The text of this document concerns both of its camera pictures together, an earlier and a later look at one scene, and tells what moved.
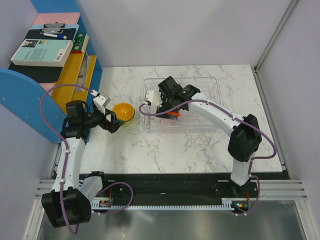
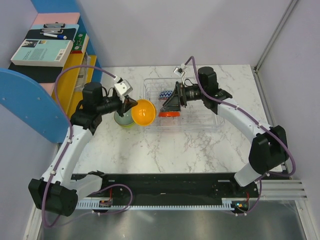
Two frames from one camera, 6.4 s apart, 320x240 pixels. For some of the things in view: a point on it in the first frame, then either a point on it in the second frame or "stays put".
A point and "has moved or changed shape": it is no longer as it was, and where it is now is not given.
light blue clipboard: (56, 26) stays put
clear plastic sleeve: (83, 73) stays put
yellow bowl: (125, 112) has moved or changed shape
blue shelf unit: (20, 94) stays put
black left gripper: (114, 124) -> (128, 103)
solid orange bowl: (174, 113) stays put
